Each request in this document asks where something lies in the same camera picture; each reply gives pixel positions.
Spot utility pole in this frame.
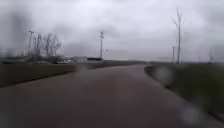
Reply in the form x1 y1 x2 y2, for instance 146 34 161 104
98 31 105 61

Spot low building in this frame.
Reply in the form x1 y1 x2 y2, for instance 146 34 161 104
72 56 104 64

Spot dark asphalt road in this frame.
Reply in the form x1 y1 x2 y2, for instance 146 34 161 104
0 63 224 128

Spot short pole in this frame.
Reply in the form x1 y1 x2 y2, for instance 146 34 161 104
171 45 176 64

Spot group of bare trees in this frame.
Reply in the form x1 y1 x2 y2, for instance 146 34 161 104
29 32 63 63

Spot bare tree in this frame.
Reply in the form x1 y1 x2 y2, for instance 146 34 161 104
171 8 185 65

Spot grass field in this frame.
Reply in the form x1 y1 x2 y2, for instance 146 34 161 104
0 59 141 88

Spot grass verge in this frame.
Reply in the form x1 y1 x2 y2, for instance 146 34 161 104
143 61 224 123

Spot lamp post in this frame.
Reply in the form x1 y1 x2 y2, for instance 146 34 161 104
27 29 35 54

